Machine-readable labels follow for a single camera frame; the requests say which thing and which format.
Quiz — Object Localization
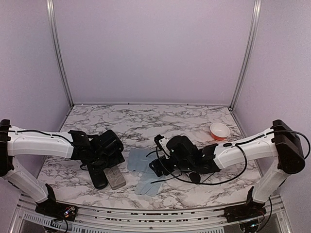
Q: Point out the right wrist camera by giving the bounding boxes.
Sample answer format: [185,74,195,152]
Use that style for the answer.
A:
[154,134,170,157]

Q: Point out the light blue cloth front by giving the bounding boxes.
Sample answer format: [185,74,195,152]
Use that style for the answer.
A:
[135,172,163,197]

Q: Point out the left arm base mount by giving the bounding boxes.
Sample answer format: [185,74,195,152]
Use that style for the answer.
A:
[35,184,78,221]

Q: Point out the aluminium frame post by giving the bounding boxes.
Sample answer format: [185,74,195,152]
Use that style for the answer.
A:
[229,0,262,111]
[46,0,74,108]

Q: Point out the aluminium frame post left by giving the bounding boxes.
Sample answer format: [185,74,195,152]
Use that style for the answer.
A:
[46,0,74,108]

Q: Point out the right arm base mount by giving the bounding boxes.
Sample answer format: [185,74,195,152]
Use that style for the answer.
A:
[224,187,267,223]

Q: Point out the grey marbled glasses case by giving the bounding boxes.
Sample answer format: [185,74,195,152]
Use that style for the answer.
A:
[104,166,126,190]

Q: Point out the orange bowl white inside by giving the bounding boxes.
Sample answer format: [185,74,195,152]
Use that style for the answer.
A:
[210,122,230,141]

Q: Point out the aluminium front rail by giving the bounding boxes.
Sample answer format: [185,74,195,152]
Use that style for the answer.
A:
[9,191,292,233]

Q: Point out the light blue cleaning cloth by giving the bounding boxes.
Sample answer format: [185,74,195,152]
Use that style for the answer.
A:
[127,148,156,173]

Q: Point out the aluminium frame post right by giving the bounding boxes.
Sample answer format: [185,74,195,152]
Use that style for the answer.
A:
[229,0,262,111]

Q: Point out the black glasses case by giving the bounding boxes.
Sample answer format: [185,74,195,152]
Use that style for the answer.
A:
[88,167,108,190]

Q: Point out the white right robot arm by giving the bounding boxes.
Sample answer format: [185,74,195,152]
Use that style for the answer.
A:
[149,119,307,217]

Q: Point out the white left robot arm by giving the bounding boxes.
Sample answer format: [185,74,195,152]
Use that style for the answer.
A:
[0,119,125,216]

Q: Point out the black rimless sunglasses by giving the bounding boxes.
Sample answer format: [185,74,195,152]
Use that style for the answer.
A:
[151,171,228,185]

